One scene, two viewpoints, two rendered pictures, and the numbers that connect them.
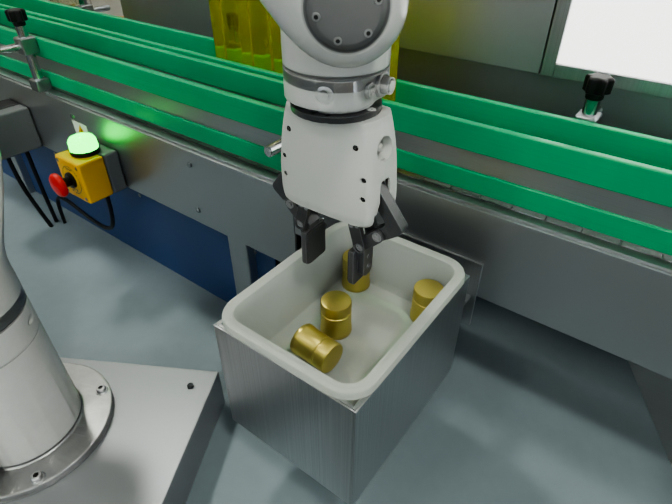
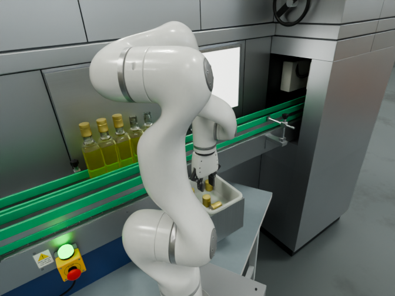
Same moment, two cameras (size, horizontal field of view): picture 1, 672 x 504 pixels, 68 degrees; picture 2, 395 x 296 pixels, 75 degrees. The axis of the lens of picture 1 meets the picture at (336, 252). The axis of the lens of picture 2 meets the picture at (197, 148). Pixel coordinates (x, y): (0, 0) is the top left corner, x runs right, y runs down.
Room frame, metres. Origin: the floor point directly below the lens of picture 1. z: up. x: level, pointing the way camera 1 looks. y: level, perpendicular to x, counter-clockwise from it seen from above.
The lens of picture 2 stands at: (0.14, 0.79, 1.67)
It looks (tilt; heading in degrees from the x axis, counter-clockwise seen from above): 29 degrees down; 290
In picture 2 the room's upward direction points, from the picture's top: 3 degrees counter-clockwise
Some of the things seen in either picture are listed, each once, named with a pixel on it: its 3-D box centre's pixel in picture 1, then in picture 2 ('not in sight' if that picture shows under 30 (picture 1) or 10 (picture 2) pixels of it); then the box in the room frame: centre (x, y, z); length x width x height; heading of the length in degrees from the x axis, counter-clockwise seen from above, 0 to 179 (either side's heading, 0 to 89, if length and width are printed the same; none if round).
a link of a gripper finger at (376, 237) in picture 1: (370, 253); (213, 177); (0.38, -0.03, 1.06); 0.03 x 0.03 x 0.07; 55
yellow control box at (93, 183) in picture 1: (90, 173); (70, 262); (0.74, 0.40, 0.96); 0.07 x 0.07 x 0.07; 53
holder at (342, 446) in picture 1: (361, 335); (206, 203); (0.41, -0.03, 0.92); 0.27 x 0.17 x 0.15; 143
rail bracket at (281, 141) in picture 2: not in sight; (278, 133); (0.15, -0.49, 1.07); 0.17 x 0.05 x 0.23; 143
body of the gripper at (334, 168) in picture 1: (336, 153); (205, 160); (0.40, 0.00, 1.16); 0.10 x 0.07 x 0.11; 55
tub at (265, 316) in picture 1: (348, 319); (210, 198); (0.39, -0.01, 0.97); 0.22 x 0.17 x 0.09; 143
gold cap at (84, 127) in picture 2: not in sight; (85, 129); (0.78, 0.14, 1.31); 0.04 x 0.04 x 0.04
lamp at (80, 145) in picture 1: (82, 143); (65, 251); (0.74, 0.40, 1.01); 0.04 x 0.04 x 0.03
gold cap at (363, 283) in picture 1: (356, 269); not in sight; (0.48, -0.02, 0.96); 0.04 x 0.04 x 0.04
